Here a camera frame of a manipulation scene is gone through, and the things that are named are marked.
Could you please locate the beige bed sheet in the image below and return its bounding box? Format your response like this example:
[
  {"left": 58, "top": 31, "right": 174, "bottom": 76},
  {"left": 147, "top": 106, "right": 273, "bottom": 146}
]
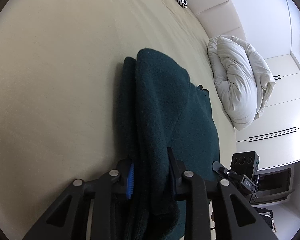
[{"left": 0, "top": 0, "right": 236, "bottom": 239}]

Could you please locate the white folded duvet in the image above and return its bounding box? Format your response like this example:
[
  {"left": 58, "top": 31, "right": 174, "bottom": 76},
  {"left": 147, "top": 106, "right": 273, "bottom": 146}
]
[{"left": 207, "top": 35, "right": 276, "bottom": 131}]

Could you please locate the cream padded headboard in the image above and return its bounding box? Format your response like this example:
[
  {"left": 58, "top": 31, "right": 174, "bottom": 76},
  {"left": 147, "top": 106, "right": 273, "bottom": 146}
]
[{"left": 187, "top": 0, "right": 246, "bottom": 40}]

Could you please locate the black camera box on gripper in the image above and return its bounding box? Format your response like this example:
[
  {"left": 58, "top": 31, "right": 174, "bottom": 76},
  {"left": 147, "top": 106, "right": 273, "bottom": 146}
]
[{"left": 230, "top": 151, "right": 260, "bottom": 179}]

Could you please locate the black bag on floor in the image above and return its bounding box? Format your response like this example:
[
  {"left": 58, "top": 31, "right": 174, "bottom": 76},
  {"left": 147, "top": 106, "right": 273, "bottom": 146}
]
[{"left": 254, "top": 207, "right": 275, "bottom": 232}]

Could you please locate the white wardrobe with black handles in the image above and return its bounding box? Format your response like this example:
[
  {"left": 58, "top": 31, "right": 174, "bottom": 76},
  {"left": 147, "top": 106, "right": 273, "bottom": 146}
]
[{"left": 236, "top": 54, "right": 300, "bottom": 170}]

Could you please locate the dark green knit sweater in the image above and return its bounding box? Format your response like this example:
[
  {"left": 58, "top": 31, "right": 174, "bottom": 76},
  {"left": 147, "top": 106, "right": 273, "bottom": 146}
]
[{"left": 115, "top": 48, "right": 219, "bottom": 239}]

